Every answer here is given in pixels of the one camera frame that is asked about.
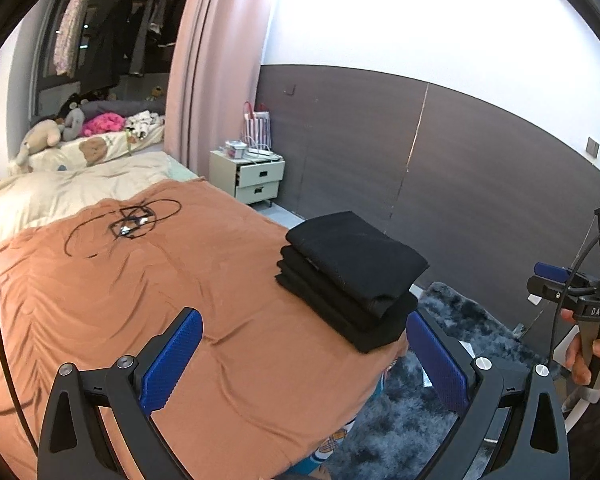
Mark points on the cream bed sheet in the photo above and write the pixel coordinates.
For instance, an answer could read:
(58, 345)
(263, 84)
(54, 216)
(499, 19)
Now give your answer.
(32, 200)

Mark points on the grey plush toy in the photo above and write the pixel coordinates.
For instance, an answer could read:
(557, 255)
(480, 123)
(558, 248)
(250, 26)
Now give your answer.
(72, 127)

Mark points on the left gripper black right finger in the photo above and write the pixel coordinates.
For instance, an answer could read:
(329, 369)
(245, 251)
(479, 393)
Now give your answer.
(533, 442)

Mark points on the brown bed blanket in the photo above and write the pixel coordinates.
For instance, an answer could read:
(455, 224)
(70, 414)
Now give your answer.
(269, 382)

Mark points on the floral hanging garment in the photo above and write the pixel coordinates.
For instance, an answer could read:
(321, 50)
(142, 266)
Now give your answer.
(67, 44)

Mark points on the pink plush item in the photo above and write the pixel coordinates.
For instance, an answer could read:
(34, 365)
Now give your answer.
(103, 123)

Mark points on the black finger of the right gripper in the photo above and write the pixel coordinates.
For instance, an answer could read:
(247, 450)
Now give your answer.
(556, 274)

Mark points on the pink curtain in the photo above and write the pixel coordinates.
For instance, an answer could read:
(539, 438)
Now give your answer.
(214, 72)

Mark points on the cream nightstand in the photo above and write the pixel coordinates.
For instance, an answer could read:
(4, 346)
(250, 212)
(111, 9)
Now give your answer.
(249, 180)

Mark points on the red white bag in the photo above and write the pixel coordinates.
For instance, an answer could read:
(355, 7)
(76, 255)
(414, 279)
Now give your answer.
(257, 127)

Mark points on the beige plush toy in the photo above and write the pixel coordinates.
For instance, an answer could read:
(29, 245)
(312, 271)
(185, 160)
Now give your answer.
(45, 134)

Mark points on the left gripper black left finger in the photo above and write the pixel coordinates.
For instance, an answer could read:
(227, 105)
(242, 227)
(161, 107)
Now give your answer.
(75, 443)

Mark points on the grey shaggy rug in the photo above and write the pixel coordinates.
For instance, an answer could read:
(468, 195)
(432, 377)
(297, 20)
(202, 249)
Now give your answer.
(399, 429)

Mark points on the dark hanging jacket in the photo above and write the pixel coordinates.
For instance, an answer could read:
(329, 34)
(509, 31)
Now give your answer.
(104, 53)

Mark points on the dark denim pants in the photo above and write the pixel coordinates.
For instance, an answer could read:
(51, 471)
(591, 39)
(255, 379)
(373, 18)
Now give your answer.
(353, 276)

